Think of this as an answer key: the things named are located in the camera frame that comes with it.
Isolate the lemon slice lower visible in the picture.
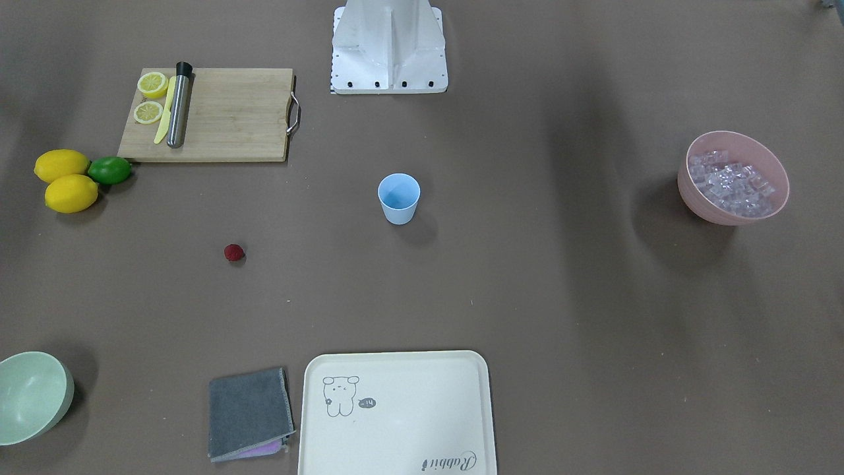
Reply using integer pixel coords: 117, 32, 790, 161
133, 100, 164, 125

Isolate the cream rabbit tray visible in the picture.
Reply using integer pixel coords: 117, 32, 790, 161
298, 350, 498, 474

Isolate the pile of ice cubes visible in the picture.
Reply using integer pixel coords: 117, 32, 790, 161
687, 150, 775, 218

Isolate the grey folded cloth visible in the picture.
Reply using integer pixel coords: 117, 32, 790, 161
208, 367, 296, 463

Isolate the light blue cup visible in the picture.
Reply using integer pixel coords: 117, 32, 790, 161
377, 174, 420, 226

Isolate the light green bowl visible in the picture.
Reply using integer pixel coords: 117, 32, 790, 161
1, 351, 75, 446

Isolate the pink bowl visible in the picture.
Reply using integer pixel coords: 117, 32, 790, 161
677, 131, 790, 226

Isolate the lemon slice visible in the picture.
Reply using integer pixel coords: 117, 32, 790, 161
136, 71, 169, 100
133, 100, 164, 125

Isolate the wooden cutting board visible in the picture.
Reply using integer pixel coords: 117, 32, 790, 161
117, 67, 301, 163

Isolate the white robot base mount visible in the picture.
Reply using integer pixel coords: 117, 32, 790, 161
330, 1, 449, 94

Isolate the yellow plastic knife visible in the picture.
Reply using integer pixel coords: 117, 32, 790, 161
154, 76, 177, 144

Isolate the green lime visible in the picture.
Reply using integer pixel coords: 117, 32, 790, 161
87, 156, 132, 185

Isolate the yellow lemon near lime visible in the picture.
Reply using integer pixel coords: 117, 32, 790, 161
33, 148, 90, 183

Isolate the lemon slice upper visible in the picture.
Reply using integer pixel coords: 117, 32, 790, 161
136, 71, 169, 100

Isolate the yellow lemon outer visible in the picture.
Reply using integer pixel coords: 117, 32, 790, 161
44, 174, 99, 214

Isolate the red strawberry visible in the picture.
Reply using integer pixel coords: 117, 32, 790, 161
224, 243, 245, 263

